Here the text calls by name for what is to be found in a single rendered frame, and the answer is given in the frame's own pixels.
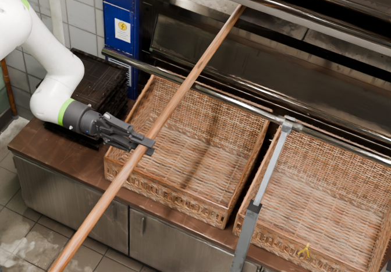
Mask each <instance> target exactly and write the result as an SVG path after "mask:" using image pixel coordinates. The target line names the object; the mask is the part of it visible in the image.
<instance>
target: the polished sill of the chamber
mask: <svg viewBox="0 0 391 272"><path fill-rule="evenodd" d="M155 6H157V7H159V8H162V9H165V10H168V11H170V12H173V13H176V14H178V15H181V16H184V17H187V18H189V19H193V20H195V21H198V22H200V23H203V24H206V25H209V26H212V27H214V28H217V29H220V30H221V29H222V27H223V26H224V25H225V23H226V22H227V20H228V19H229V18H230V17H231V15H228V14H226V13H223V12H220V11H218V10H215V9H211V8H209V7H206V6H203V5H200V4H198V3H195V2H192V1H189V0H155ZM229 33H231V34H234V35H236V36H239V37H242V38H245V39H247V40H250V41H253V42H255V43H259V44H261V45H264V46H266V47H269V48H272V49H275V50H278V51H280V52H284V53H285V54H289V55H291V56H295V57H297V58H300V59H303V60H305V61H308V62H311V63H314V64H316V65H319V66H322V67H324V68H327V69H330V70H333V71H335V72H338V73H341V74H344V75H346V76H350V77H352V78H355V79H357V80H360V81H363V82H366V83H369V84H371V85H374V86H376V87H380V88H382V89H385V90H388V91H391V72H389V71H386V70H383V69H380V68H377V67H375V66H372V65H369V64H367V63H363V62H361V61H358V60H355V59H353V58H349V57H347V56H344V55H341V54H338V53H335V52H333V51H330V50H326V49H324V48H321V47H318V46H316V45H313V44H310V43H307V42H305V41H301V40H299V39H296V38H293V37H291V36H287V35H285V34H282V33H279V32H277V31H273V30H271V29H267V28H265V27H262V26H259V25H257V24H254V23H251V22H248V21H245V20H243V19H239V18H238V20H237V21H236V23H235V24H234V26H233V27H232V28H231V30H230V32H229Z"/></svg>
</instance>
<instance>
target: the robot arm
mask: <svg viewBox="0 0 391 272"><path fill-rule="evenodd" d="M18 46H21V47H22V48H24V49H25V50H26V51H27V52H28V53H29V54H30V55H31V56H32V57H33V58H35V59H36V60H37V61H38V63H39V64H40V65H41V66H42V67H43V68H45V69H46V71H47V72H48V73H47V75H46V76H45V78H44V80H43V81H42V82H41V84H40V85H39V87H38V88H37V90H36V91H35V92H34V94H33V95H32V96H31V99H30V109H31V111H32V113H33V115H34V116H35V117H36V118H38V119H40V120H42V121H47V122H52V123H56V124H58V125H60V126H63V127H65V128H68V129H70V130H72V131H75V132H77V133H82V132H84V133H86V134H88V135H91V136H93V135H98V136H99V137H101V138H103V140H104V142H103V144H104V145H110V146H113V147H116V148H118V149H121V150H124V151H126V152H130V151H131V149H133V150H135V149H136V148H137V146H138V145H139V144H140V145H142V146H145V147H148V149H147V151H146V152H145V153H144V154H146V155H148V156H150V157H151V156H152V154H153V153H154V151H155V148H152V147H153V146H154V144H155V140H152V139H150V138H147V137H145V136H143V135H141V134H139V133H136V132H135V131H134V130H133V128H134V127H133V126H132V125H130V124H128V123H126V122H124V121H121V120H120V119H117V118H115V117H114V116H112V115H111V114H109V113H108V112H106V113H105V114H104V115H103V116H102V115H101V114H100V113H98V112H95V111H93V110H92V108H91V104H89V105H86V104H83V103H81V102H79V101H76V100H74V99H72V98H70V97H71V95H72V93H73V92H74V90H75V88H76V87H77V85H78V84H79V83H80V81H81V80H82V78H83V76H84V65H83V63H82V61H81V60H80V59H79V58H78V57H77V56H75V55H74V54H73V53H72V52H70V51H69V50H68V49H67V48H66V47H65V46H64V45H63V44H62V43H61V42H60V41H59V40H58V39H57V38H56V37H55V36H54V35H53V34H52V33H51V31H50V30H49V29H48V28H47V26H46V25H45V24H44V23H43V21H42V20H41V19H40V18H39V16H38V15H37V14H36V12H35V10H34V9H33V8H32V6H31V5H30V3H29V1H28V0H0V61H1V60H2V59H3V58H4V57H6V56H7V55H8V54H9V53H11V52H12V51H13V50H15V49H16V48H17V47H18ZM124 136H126V137H128V138H129V139H128V138H126V137H124Z"/></svg>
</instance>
